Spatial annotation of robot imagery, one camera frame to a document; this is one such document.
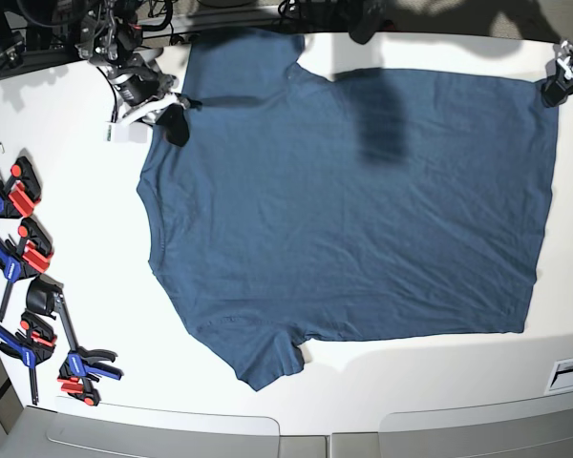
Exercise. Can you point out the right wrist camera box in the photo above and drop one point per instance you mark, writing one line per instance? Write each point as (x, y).
(137, 133)

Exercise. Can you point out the blue red bar clamp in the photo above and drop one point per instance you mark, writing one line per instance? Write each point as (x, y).
(21, 192)
(32, 345)
(27, 259)

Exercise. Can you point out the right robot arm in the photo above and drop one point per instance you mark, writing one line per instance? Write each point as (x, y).
(110, 36)

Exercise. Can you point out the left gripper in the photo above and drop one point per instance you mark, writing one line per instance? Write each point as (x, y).
(558, 87)

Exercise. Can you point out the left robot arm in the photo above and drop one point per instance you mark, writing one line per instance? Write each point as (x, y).
(558, 86)

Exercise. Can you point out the black object at table top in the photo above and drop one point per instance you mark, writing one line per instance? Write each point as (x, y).
(366, 18)

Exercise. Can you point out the white label slot plate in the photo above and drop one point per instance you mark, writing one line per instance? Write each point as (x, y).
(561, 378)

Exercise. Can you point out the long black bar clamp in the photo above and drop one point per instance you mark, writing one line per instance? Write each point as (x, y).
(82, 368)

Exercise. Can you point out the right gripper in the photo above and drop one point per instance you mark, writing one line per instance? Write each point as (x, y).
(154, 100)

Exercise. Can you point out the top blue red bar clamp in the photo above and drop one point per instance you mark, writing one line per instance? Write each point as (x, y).
(21, 192)

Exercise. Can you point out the dark blue T-shirt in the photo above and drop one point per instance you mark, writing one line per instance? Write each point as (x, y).
(381, 204)

